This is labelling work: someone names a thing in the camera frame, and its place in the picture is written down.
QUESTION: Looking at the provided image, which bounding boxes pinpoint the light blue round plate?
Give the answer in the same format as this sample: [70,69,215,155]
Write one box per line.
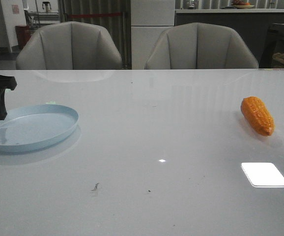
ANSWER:
[0,104,79,152]

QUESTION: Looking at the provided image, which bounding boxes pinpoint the orange toy corn cob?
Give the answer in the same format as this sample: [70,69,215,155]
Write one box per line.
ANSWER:
[240,96,275,136]

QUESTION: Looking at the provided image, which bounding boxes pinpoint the red trash bin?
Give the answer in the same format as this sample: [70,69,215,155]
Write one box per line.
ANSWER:
[15,25,30,49]

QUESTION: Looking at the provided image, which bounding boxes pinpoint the metal cart with kettle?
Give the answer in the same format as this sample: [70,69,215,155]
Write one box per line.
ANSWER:
[22,0,60,30]

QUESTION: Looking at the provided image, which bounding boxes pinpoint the left beige upholstered chair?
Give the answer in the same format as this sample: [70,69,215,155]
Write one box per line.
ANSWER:
[16,21,122,70]

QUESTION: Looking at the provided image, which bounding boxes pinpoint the beige upholstered chair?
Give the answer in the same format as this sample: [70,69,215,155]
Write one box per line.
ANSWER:
[145,23,258,70]
[16,21,122,70]

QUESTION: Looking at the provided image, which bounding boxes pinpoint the red barrier belt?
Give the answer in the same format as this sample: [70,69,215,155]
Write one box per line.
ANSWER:
[66,12,122,18]

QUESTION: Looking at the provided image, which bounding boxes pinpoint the white cabinet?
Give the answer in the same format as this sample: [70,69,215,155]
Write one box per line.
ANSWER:
[130,0,175,70]

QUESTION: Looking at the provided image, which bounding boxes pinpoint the right beige upholstered chair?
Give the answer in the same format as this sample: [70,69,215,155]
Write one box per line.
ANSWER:
[145,23,258,70]

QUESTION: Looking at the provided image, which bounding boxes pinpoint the fruit bowl on counter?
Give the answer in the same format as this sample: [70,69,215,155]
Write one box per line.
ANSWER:
[231,0,254,9]

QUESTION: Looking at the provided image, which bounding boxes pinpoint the grey counter with white top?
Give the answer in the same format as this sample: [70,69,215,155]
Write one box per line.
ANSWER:
[174,9,284,63]

